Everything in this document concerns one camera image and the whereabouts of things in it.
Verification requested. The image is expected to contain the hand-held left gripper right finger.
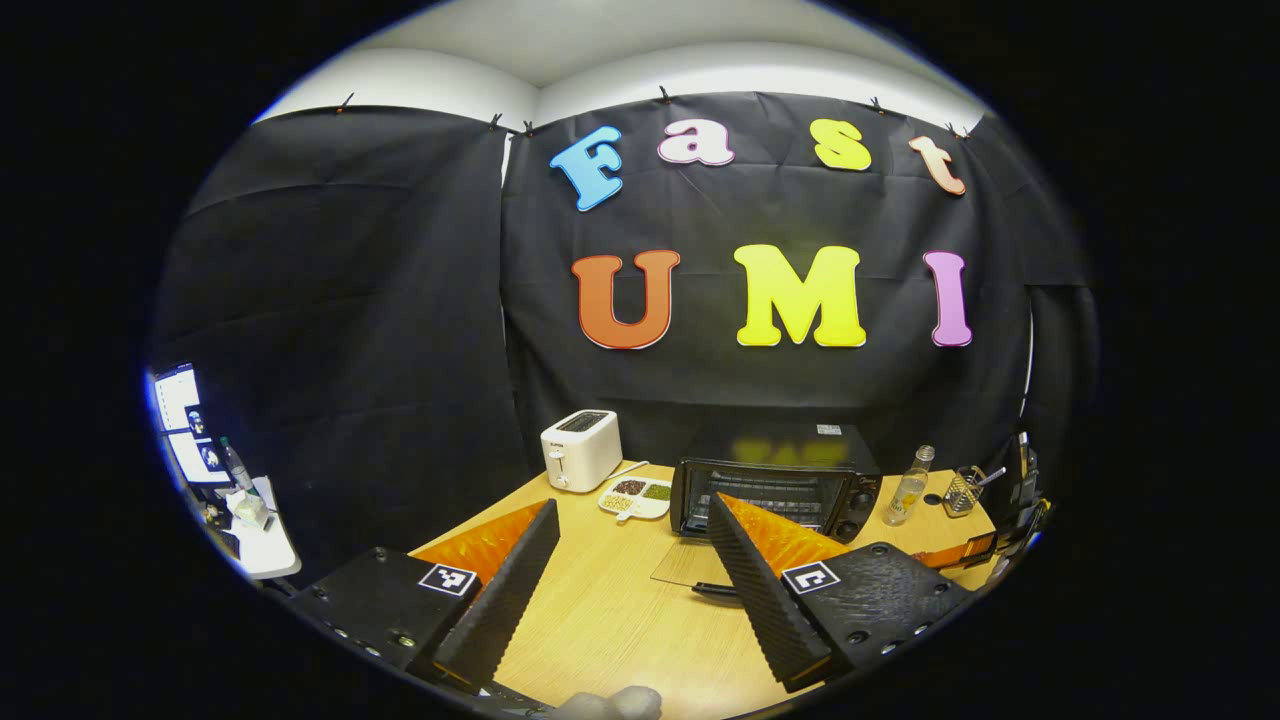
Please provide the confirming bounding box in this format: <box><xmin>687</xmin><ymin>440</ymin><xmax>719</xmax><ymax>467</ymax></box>
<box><xmin>706</xmin><ymin>492</ymin><xmax>986</xmax><ymax>693</ymax></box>

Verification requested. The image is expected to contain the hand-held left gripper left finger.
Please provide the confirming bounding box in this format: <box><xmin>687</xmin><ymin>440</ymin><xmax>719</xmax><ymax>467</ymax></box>
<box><xmin>285</xmin><ymin>498</ymin><xmax>561</xmax><ymax>696</ymax></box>

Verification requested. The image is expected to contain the black electric oven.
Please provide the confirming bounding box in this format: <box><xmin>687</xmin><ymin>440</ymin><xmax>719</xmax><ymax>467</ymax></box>
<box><xmin>650</xmin><ymin>422</ymin><xmax>885</xmax><ymax>601</ymax></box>

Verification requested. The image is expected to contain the clear glass bottle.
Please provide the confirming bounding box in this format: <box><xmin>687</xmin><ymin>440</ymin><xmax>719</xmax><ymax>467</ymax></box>
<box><xmin>882</xmin><ymin>445</ymin><xmax>936</xmax><ymax>527</ymax></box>

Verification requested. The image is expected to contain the white toaster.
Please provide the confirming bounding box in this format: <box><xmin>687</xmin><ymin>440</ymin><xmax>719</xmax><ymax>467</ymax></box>
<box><xmin>540</xmin><ymin>410</ymin><xmax>623</xmax><ymax>493</ymax></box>

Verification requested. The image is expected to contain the white compartment dish with grains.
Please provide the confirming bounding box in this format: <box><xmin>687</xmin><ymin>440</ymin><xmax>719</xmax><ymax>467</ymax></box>
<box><xmin>598</xmin><ymin>477</ymin><xmax>673</xmax><ymax>521</ymax></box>

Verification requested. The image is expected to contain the white side table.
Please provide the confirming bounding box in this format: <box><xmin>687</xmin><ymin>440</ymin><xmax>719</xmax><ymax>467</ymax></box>
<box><xmin>225</xmin><ymin>475</ymin><xmax>303</xmax><ymax>581</ymax></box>

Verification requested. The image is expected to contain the clear plastic bottle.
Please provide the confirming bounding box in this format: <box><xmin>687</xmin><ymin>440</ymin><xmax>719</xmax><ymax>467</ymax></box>
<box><xmin>220</xmin><ymin>437</ymin><xmax>256</xmax><ymax>496</ymax></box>

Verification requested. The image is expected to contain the black backdrop cloth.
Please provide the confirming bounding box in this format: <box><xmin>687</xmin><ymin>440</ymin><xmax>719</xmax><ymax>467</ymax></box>
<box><xmin>145</xmin><ymin>90</ymin><xmax>1101</xmax><ymax>586</ymax></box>

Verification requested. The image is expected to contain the computer monitor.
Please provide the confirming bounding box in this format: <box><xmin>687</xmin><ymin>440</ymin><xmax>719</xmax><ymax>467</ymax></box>
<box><xmin>150</xmin><ymin>362</ymin><xmax>233</xmax><ymax>488</ymax></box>

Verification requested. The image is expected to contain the wire mesh cutlery basket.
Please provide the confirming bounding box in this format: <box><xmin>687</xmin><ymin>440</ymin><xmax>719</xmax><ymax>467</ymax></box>
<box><xmin>943</xmin><ymin>466</ymin><xmax>986</xmax><ymax>517</ymax></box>

